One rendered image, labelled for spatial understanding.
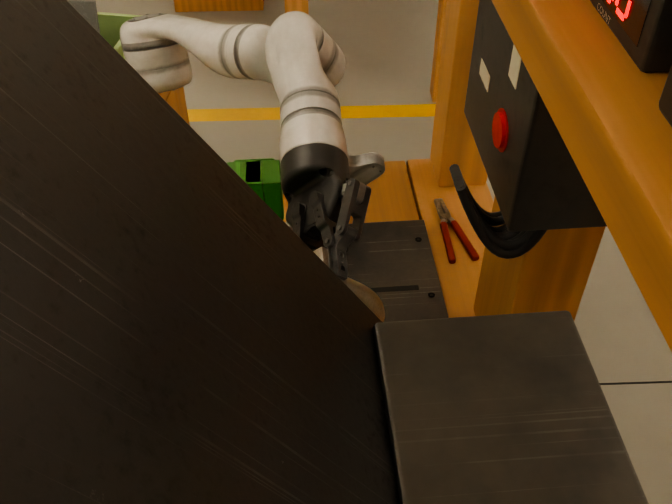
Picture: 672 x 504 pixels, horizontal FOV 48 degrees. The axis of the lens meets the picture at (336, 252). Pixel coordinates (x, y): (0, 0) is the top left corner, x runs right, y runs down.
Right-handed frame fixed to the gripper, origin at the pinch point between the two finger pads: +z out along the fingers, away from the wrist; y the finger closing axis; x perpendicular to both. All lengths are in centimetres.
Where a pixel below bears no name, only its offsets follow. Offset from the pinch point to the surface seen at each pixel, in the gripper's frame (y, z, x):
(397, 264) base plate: -17.9, -22.6, 36.0
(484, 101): 23.1, -5.5, -2.9
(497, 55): 26.9, -5.4, -6.5
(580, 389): 19.5, 16.3, 9.0
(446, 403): 11.8, 16.8, 0.9
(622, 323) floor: -35, -56, 166
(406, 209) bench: -20, -37, 43
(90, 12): -60, -89, -1
